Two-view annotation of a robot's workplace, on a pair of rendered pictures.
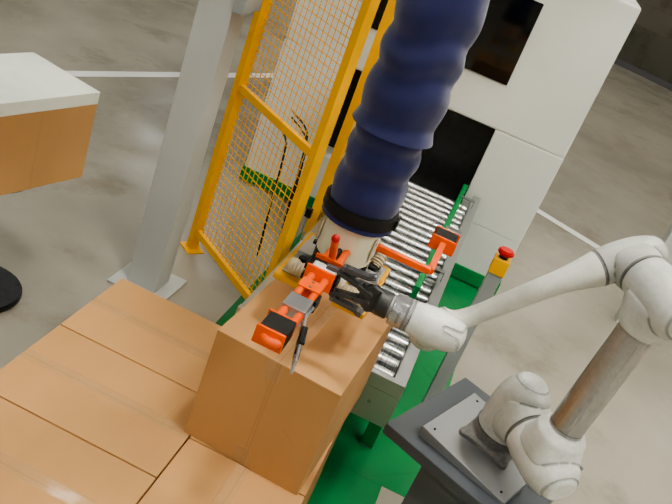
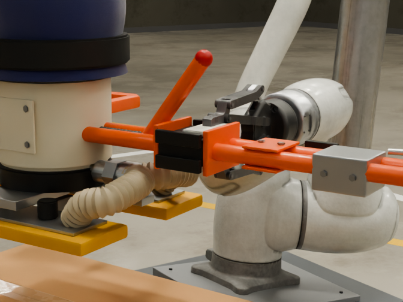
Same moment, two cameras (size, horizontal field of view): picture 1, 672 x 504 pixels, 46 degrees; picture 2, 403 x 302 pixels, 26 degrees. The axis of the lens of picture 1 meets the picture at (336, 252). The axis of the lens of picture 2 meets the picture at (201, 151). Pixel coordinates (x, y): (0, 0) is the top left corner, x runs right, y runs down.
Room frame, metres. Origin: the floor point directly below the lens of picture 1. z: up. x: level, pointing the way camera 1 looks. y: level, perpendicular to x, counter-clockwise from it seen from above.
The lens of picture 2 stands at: (1.40, 1.03, 1.46)
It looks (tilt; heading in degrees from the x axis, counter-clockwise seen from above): 12 degrees down; 295
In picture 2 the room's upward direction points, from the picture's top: straight up
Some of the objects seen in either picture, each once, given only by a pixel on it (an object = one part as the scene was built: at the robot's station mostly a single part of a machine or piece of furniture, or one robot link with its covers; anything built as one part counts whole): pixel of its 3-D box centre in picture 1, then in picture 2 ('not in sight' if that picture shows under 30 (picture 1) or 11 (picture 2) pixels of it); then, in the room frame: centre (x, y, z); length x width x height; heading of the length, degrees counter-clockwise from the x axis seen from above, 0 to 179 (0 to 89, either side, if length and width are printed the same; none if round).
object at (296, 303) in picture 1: (295, 308); (348, 170); (1.66, 0.04, 1.22); 0.07 x 0.07 x 0.04; 82
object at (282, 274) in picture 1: (308, 255); (10, 210); (2.13, 0.07, 1.13); 0.34 x 0.10 x 0.05; 172
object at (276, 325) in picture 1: (274, 330); not in sight; (1.53, 0.06, 1.23); 0.08 x 0.07 x 0.05; 172
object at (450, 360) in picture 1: (454, 352); not in sight; (2.99, -0.65, 0.50); 0.07 x 0.07 x 1.00; 82
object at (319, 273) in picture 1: (322, 272); (197, 145); (1.87, 0.01, 1.23); 0.10 x 0.08 x 0.06; 82
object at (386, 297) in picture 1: (375, 299); (262, 127); (1.84, -0.14, 1.23); 0.09 x 0.07 x 0.08; 83
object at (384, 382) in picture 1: (318, 350); not in sight; (2.49, -0.08, 0.58); 0.70 x 0.03 x 0.06; 82
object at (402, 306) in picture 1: (400, 311); (285, 120); (1.83, -0.22, 1.23); 0.09 x 0.06 x 0.09; 173
